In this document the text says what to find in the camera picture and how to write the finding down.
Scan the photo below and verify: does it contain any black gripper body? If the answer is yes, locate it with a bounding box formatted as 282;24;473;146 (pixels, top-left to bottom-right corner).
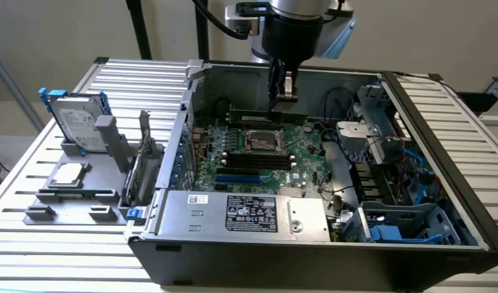
262;15;326;63

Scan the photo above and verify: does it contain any black RAM slot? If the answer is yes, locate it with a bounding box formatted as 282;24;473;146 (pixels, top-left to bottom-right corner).
226;154;295;162
224;162;294;171
226;158;295;166
227;151;295;158

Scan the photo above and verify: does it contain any black expansion slot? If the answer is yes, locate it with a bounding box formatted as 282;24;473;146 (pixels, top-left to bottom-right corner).
215;167;263;178

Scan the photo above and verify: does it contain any blue expansion slot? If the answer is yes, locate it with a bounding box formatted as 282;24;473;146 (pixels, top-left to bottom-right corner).
215;175;263;186

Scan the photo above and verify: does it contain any CPU socket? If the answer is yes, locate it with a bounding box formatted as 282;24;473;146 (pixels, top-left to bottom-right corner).
242;129;282;153

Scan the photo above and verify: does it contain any grey metal fan shroud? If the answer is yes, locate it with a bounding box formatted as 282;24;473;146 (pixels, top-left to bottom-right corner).
336;121;372;148

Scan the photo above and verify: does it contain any green motherboard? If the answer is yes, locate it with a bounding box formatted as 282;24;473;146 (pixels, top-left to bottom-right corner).
191;118;336;203

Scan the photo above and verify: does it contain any metal drive cage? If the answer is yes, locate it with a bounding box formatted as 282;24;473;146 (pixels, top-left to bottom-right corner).
350;84;402;147

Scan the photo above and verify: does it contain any black pole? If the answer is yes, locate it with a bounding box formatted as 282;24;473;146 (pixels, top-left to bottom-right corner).
194;0;212;60
124;0;154;60

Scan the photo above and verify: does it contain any silver power supply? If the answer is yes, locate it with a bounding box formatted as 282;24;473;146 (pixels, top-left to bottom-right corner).
154;190;332;243

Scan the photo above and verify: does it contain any graphics card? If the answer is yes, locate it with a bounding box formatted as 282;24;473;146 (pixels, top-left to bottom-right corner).
122;110;154;209

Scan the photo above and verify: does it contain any black box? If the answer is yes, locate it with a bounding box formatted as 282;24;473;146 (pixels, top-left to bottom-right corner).
456;90;497;117

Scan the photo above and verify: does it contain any blue plastic disk bay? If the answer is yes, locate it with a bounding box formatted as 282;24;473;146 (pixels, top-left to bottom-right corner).
342;200;465;246

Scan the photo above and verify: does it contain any black open PC case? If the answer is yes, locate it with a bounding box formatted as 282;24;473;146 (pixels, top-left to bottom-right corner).
126;59;498;286

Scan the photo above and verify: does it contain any silver CPU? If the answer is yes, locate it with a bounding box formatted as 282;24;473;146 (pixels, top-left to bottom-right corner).
55;164;88;184

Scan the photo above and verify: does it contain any grey parts rack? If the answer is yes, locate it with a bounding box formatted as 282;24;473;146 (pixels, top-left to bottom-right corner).
24;115;170;226

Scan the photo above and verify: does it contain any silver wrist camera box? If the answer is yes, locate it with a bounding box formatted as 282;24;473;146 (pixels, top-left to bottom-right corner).
224;4;262;38

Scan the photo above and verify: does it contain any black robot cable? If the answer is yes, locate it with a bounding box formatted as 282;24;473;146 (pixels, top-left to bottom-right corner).
192;0;251;38

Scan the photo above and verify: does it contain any thin black cable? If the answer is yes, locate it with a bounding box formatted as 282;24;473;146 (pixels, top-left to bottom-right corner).
394;71;481;117

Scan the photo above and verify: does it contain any blue wire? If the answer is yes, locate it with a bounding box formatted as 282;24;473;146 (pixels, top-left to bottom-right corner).
399;145;443;214

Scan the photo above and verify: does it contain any hard disk with blue bracket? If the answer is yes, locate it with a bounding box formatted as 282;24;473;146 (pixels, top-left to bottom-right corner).
38;87;112;154

